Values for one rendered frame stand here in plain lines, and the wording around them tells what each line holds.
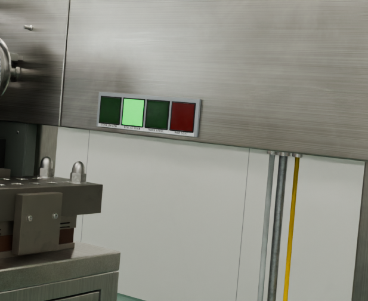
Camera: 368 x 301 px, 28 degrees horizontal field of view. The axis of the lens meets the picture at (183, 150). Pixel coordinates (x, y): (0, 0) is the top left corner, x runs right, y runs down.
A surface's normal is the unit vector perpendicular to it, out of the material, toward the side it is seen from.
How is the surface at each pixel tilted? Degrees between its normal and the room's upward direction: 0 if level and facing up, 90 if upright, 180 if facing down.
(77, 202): 90
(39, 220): 90
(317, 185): 90
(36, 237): 90
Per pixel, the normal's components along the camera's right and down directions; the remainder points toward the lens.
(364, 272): -0.59, 0.00
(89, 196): 0.80, 0.10
